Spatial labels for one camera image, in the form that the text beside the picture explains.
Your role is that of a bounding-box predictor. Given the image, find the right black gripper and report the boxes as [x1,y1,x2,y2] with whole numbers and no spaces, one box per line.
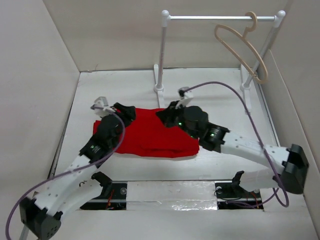
[156,100,198,140]

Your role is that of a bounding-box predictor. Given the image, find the red trousers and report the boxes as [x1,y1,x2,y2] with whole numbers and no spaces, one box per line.
[91,108,200,158]

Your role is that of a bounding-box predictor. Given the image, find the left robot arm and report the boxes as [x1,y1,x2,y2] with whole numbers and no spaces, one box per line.
[19,102,136,240]

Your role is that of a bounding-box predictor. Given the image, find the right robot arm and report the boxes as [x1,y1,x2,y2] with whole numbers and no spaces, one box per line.
[156,101,309,197]

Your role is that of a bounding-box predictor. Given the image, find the beige wooden hanger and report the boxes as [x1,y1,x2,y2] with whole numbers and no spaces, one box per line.
[213,11,269,85]

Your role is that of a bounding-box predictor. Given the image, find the white clothes rack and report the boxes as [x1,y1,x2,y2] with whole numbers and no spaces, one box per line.
[153,10,286,111]

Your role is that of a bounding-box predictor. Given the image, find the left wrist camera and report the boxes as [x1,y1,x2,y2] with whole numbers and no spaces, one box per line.
[90,96,110,118]

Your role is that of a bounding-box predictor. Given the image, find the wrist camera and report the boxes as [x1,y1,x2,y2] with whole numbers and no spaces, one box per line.
[90,96,110,118]
[175,86,194,109]

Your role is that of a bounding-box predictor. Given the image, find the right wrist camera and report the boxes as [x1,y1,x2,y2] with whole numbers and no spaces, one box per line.
[175,86,194,109]

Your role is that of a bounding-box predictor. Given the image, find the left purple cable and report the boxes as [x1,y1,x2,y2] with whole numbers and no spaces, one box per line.
[5,104,126,240]

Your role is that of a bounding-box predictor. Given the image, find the purple cable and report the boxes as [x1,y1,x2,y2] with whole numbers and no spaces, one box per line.
[182,81,290,208]
[5,104,126,240]

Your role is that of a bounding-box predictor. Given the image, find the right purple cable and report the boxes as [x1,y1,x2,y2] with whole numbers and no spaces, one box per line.
[182,81,290,208]

